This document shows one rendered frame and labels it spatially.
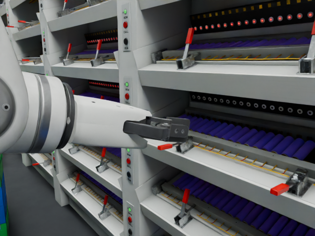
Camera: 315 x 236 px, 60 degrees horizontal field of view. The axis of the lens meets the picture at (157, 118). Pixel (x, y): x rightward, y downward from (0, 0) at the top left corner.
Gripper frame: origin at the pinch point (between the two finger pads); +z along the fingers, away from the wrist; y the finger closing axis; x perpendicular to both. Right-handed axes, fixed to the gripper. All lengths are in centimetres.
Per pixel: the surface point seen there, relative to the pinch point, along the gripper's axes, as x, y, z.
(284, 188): -6.5, 13.0, 15.0
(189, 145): -6.1, -13.3, 21.6
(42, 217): -62, -96, 20
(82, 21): 26, -65, 13
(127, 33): 19.7, -34.1, 12.9
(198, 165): -9.4, -7.8, 19.5
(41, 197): -60, -116, 25
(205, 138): -3.7, -9.8, 22.9
